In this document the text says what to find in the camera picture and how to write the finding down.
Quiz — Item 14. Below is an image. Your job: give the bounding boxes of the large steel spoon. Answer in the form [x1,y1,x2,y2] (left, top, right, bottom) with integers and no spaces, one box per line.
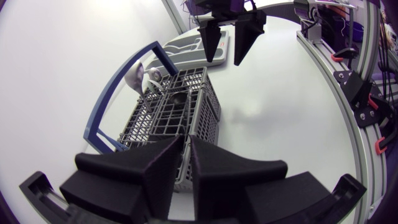
[124,60,153,113]

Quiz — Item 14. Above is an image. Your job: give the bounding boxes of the dark steel spoon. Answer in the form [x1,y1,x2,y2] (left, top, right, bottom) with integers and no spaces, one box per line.
[169,90,189,107]

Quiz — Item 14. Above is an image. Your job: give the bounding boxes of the small steel spoon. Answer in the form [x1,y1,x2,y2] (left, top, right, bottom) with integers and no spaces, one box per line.
[147,67,163,82]

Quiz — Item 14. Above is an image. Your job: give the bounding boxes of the grey cutlery basket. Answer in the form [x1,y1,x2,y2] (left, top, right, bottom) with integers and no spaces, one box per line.
[83,40,222,194]

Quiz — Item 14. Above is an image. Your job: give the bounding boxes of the pale plastic spoon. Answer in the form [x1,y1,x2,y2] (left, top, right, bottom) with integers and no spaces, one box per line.
[147,80,165,95]

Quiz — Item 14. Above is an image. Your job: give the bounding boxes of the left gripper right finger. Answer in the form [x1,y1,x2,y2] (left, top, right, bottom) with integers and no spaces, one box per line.
[190,136,330,224]

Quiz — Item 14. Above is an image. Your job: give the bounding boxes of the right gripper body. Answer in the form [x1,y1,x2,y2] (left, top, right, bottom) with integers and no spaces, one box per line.
[194,0,257,26]

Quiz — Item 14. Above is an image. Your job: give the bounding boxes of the grey cutlery tray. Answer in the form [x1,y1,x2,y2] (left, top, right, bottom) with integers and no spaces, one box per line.
[146,30,230,74]

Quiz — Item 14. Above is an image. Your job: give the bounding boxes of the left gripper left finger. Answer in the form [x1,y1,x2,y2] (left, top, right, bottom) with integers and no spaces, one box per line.
[59,136,185,224]

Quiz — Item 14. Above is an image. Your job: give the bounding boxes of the steel cutlery handle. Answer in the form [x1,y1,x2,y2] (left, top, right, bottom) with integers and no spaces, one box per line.
[185,88,194,138]

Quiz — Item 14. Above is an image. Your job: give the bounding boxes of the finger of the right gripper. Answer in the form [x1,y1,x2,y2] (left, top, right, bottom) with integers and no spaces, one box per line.
[233,9,267,66]
[197,21,222,63]

